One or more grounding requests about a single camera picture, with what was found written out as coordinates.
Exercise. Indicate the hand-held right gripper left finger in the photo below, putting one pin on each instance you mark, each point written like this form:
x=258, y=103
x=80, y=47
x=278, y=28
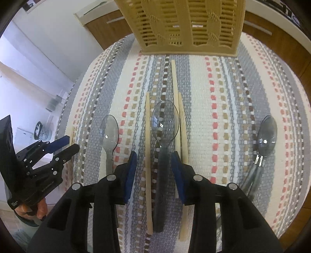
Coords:
x=130, y=176

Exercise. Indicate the wooden chopstick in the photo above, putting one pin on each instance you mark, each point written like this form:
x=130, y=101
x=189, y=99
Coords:
x=72, y=136
x=148, y=146
x=183, y=133
x=174, y=85

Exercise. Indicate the striped woven mat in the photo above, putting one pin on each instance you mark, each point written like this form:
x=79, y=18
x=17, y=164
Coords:
x=218, y=97

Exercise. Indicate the large clear plastic spoon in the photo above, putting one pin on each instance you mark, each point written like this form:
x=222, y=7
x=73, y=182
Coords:
x=161, y=170

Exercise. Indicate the grey perforated waste bin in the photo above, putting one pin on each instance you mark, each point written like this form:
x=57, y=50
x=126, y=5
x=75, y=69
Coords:
x=45, y=133

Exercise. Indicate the small clear plastic spoon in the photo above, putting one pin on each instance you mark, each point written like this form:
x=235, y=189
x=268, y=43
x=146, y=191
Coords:
x=109, y=131

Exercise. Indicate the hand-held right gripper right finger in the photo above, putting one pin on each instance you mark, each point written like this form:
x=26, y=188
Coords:
x=178, y=180

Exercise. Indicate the person's left hand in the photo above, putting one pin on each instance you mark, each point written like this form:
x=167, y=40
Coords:
x=41, y=208

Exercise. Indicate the grey clear plastic spoon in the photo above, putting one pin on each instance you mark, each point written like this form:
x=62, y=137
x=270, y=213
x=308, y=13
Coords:
x=268, y=129
x=266, y=150

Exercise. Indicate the tan plastic utensil basket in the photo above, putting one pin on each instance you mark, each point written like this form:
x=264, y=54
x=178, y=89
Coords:
x=179, y=24

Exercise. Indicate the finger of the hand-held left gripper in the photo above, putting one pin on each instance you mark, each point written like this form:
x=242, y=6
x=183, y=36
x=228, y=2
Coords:
x=70, y=149
x=59, y=144

